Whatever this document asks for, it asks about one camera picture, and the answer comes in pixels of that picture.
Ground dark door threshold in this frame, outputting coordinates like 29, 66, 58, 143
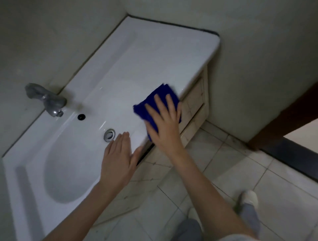
261, 136, 318, 183

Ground metal sink drain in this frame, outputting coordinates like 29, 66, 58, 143
103, 128, 116, 142

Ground small blue cleaning cloth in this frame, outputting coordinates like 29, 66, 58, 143
133, 83, 182, 142

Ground chrome faucet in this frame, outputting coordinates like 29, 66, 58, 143
25, 83, 67, 118

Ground person's right hand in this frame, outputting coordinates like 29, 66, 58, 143
144, 94, 184, 159

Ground white shoe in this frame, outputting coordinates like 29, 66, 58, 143
186, 207, 200, 224
239, 190, 259, 208

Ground white ceramic sink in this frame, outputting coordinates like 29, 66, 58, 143
2, 16, 221, 241

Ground person's left hand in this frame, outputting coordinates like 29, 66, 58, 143
99, 131, 143, 192

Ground brown wooden door frame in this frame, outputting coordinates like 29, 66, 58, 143
248, 82, 318, 151

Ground patterned vanity cabinet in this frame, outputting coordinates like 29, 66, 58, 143
93, 66, 210, 226

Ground person's left forearm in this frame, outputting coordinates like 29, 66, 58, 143
43, 182, 130, 241

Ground grey trousers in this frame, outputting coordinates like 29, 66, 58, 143
171, 202, 261, 241

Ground person's right forearm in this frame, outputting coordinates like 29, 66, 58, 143
169, 149, 256, 241

